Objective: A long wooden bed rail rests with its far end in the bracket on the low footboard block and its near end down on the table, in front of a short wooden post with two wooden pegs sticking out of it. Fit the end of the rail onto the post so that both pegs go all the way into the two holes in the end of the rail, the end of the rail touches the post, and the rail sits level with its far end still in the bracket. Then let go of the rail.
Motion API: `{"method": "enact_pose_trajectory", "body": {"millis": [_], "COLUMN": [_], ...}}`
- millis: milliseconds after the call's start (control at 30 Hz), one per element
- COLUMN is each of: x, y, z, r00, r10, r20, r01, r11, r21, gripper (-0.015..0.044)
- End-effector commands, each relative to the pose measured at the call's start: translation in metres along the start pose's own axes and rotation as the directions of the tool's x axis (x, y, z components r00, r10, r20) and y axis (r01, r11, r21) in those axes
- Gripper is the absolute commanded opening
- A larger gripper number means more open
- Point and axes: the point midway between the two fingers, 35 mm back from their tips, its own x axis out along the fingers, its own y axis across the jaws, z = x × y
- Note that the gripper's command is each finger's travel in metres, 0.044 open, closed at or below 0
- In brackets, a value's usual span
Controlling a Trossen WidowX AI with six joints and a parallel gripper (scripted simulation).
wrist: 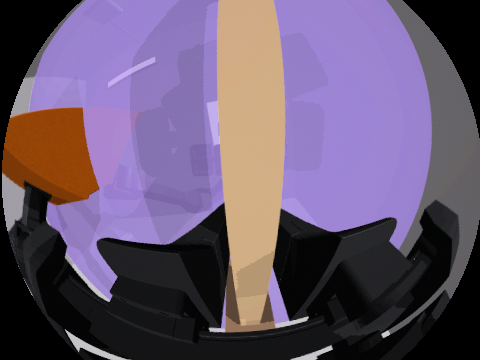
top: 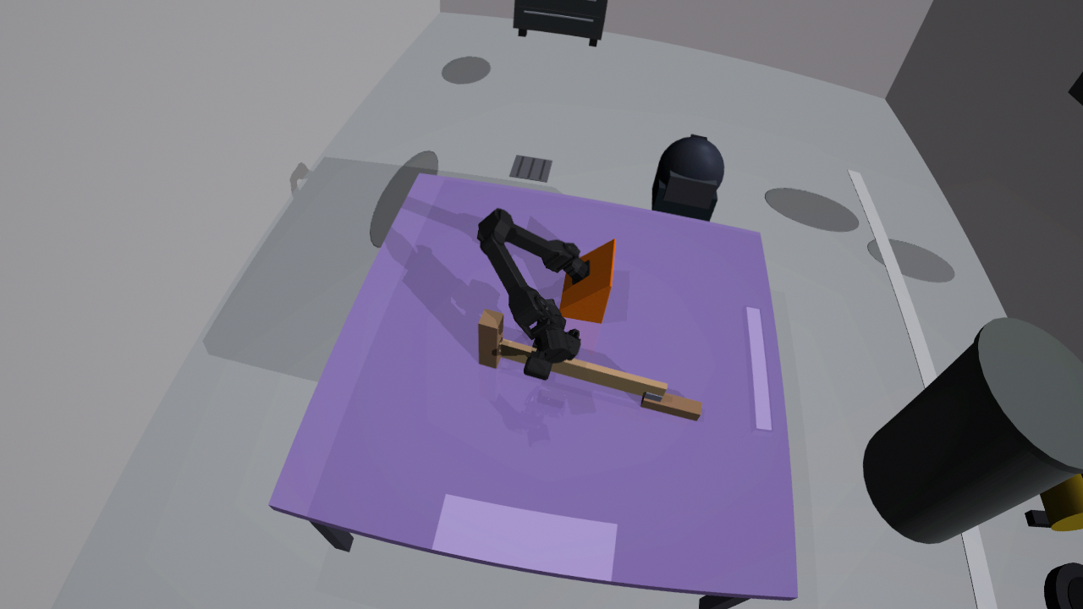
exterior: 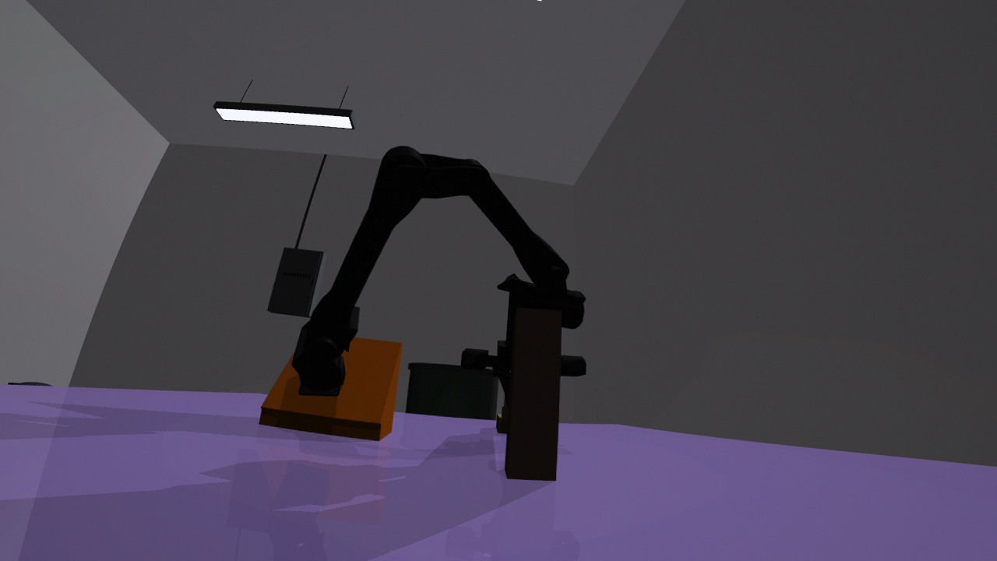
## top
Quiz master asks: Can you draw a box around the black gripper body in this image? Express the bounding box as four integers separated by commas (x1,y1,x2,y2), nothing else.
524,318,566,380

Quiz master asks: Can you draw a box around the long wooden rail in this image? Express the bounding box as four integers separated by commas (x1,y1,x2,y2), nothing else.
500,339,668,397

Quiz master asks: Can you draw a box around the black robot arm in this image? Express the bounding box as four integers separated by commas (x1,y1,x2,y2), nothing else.
477,208,590,364

